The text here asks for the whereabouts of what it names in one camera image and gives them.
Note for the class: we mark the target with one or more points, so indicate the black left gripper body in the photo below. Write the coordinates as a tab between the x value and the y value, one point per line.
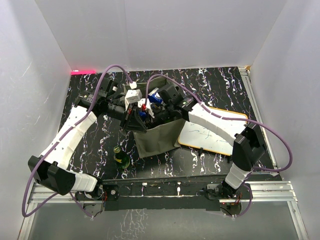
130	111

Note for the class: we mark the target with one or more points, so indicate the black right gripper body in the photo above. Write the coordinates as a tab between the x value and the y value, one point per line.
162	115

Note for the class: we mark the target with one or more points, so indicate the Fontana pineapple juice carton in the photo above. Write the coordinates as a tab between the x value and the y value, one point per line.
154	96

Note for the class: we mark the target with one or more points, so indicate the grey-green canvas bag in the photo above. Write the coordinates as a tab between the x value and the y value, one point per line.
160	136

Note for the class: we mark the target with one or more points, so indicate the green glass bottle front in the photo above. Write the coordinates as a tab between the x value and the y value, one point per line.
121	158

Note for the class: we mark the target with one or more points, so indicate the blue red juice carton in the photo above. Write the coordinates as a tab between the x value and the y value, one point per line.
143	115

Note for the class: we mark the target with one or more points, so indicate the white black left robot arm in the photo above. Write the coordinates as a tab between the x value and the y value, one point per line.
50	169

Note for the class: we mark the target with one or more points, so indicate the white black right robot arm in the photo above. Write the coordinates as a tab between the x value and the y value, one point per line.
245	137

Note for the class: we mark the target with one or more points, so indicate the yellow-framed whiteboard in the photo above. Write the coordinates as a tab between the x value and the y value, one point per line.
196	136

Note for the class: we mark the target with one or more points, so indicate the pink tape strip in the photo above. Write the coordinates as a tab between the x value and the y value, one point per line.
82	72

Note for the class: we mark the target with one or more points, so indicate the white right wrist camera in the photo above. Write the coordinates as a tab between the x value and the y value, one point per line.
145	106

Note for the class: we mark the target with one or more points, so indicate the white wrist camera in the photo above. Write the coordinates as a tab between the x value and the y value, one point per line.
133	95
145	106

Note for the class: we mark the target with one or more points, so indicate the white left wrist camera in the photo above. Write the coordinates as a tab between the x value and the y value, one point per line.
133	95

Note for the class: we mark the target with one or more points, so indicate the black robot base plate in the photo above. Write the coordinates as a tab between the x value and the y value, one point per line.
170	193

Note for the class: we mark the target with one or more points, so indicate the aluminium frame rail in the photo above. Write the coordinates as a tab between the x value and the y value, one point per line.
262	191

